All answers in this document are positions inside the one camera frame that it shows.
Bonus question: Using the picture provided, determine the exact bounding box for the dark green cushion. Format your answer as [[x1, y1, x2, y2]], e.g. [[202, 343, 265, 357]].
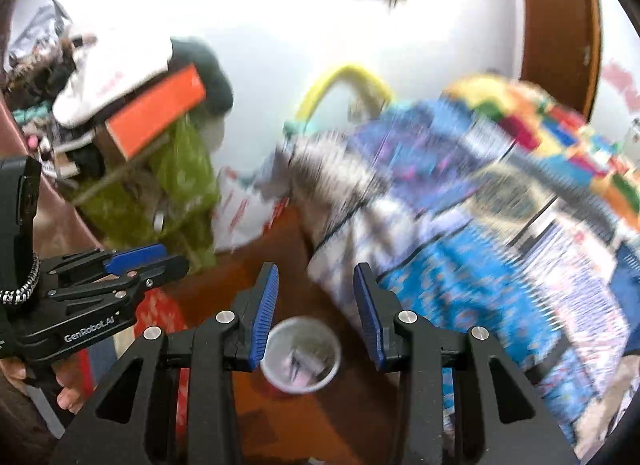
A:
[[168, 38, 233, 117]]

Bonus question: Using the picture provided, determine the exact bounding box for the white cloth pile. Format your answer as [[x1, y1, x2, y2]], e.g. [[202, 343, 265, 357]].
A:
[[52, 37, 172, 129]]

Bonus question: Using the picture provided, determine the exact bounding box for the green patterned cloth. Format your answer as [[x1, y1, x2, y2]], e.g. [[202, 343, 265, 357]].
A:
[[72, 115, 220, 273]]

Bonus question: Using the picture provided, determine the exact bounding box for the colourful checked blanket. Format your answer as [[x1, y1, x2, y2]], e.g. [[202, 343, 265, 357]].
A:
[[442, 74, 639, 230]]

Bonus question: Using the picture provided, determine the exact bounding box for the yellow foam tube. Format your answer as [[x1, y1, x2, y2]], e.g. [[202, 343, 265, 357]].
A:
[[283, 64, 396, 140]]

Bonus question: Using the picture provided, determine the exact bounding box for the brown wooden door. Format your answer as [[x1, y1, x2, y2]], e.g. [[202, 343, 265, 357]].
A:
[[521, 0, 602, 118]]

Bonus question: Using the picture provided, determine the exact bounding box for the white trash bowl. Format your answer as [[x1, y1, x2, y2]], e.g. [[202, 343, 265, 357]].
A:
[[260, 317, 342, 396]]

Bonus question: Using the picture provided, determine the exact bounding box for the orange box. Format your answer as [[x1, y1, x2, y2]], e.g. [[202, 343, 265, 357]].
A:
[[105, 64, 206, 162]]

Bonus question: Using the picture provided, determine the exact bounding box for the white plastic shopping bag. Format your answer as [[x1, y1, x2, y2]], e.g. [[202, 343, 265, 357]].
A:
[[212, 167, 288, 253]]

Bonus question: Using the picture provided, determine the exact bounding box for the person's left hand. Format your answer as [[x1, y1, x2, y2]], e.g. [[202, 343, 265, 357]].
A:
[[0, 357, 89, 415]]

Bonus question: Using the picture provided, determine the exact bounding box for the blue patchwork bedspread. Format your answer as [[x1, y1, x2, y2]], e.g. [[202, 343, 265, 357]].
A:
[[259, 99, 639, 459]]

